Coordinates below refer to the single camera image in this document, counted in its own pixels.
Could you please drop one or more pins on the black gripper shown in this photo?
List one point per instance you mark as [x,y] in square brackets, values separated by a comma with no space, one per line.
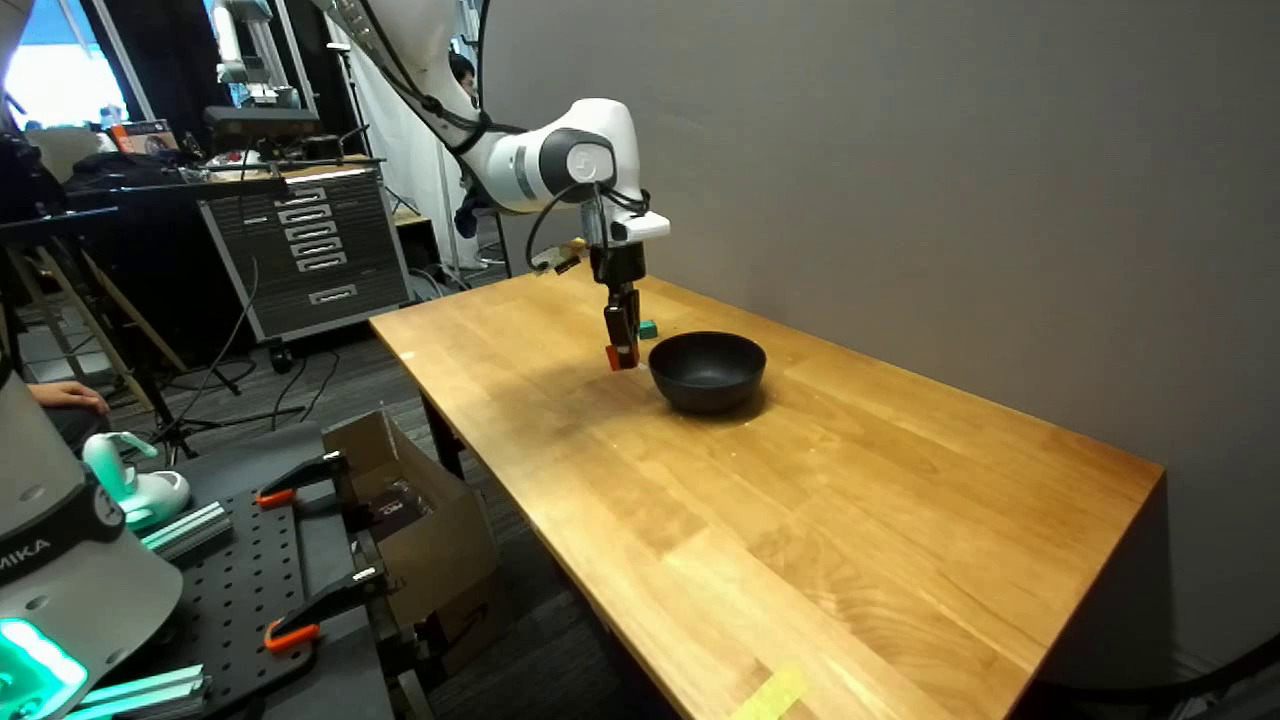
[616,267]

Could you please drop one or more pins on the orange block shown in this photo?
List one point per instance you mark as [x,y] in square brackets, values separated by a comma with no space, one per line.
[623,359]

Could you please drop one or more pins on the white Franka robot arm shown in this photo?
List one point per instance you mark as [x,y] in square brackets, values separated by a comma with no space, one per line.
[607,125]

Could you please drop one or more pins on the grey robot base green light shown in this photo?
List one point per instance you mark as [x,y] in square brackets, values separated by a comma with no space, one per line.
[65,584]

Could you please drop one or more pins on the black bowl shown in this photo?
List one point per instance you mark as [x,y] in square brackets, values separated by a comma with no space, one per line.
[707,374]

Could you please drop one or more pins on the bystander bare hand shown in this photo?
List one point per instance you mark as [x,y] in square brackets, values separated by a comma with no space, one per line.
[65,398]

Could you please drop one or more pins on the black table leg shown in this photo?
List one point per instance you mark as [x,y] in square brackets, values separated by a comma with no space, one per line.
[444,439]

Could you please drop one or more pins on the cardboard box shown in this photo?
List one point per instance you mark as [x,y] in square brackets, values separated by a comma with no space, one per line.
[427,522]

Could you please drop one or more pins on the white curtain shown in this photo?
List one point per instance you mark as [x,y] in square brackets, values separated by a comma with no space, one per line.
[402,146]

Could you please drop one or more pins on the dark drawer cabinet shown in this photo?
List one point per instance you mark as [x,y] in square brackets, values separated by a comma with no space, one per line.
[300,255]

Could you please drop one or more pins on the yellow tape strip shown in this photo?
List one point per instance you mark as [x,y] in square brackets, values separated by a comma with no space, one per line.
[768,694]

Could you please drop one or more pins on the cluttered wooden desk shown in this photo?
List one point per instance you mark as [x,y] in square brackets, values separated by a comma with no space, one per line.
[242,167]

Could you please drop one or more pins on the dark equipment rack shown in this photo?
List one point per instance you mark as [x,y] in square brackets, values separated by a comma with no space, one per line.
[263,80]

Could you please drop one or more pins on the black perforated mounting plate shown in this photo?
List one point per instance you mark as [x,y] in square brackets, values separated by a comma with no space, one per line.
[242,602]

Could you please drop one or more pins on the aluminium extrusion bar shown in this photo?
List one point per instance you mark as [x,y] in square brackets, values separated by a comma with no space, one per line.
[134,694]
[186,528]

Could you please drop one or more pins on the black tripod stand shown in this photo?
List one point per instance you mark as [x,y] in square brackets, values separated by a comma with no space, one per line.
[122,334]

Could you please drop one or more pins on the white teal handheld device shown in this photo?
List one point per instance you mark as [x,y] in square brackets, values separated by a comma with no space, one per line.
[134,487]

